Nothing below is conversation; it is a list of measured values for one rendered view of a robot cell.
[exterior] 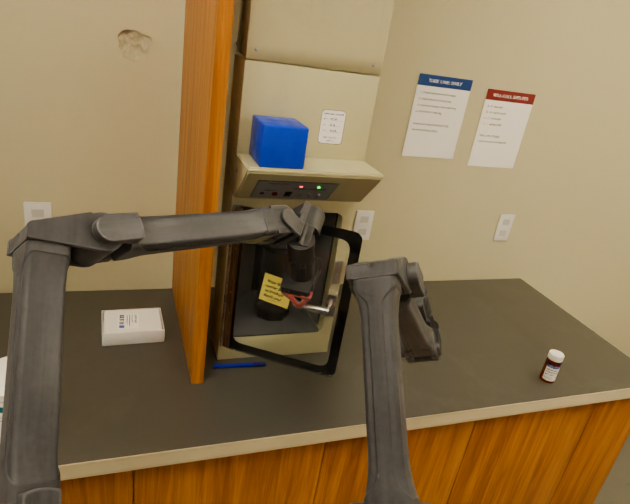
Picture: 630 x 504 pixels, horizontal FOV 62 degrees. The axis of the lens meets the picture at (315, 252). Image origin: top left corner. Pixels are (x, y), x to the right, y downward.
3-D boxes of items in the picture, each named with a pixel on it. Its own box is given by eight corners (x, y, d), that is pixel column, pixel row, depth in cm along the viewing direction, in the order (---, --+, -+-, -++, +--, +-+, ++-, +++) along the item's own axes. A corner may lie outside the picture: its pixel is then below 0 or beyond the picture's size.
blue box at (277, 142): (248, 154, 120) (252, 114, 116) (290, 156, 123) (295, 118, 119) (258, 167, 111) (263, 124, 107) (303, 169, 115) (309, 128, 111)
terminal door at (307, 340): (223, 345, 140) (237, 203, 124) (334, 377, 135) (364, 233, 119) (222, 347, 139) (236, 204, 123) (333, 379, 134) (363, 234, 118)
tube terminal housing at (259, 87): (202, 311, 163) (222, 46, 132) (301, 306, 175) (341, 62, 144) (216, 360, 142) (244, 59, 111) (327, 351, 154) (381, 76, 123)
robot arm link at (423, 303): (402, 361, 117) (442, 358, 114) (391, 324, 111) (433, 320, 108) (404, 323, 126) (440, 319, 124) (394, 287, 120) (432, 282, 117)
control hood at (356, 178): (231, 194, 123) (235, 152, 119) (357, 198, 135) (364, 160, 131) (242, 212, 114) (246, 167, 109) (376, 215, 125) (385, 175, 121)
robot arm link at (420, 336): (349, 294, 83) (418, 285, 80) (348, 261, 85) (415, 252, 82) (401, 366, 119) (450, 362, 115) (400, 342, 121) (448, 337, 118)
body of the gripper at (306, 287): (279, 291, 113) (278, 269, 107) (294, 257, 120) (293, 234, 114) (308, 298, 112) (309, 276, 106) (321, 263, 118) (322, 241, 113)
